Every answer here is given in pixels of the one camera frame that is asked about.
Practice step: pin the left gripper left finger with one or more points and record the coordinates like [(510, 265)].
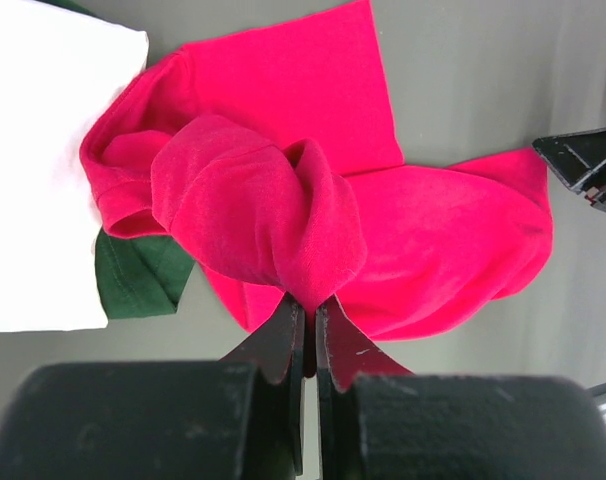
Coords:
[(274, 437)]

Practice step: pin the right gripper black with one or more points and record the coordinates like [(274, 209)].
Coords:
[(578, 160)]

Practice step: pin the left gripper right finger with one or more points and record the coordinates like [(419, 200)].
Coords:
[(344, 353)]

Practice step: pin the crimson red t-shirt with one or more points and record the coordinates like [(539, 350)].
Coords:
[(270, 157)]

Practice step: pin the folded dark green t-shirt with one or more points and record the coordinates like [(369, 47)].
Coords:
[(141, 277)]

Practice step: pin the folded white t-shirt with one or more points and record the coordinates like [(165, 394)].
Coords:
[(59, 71)]

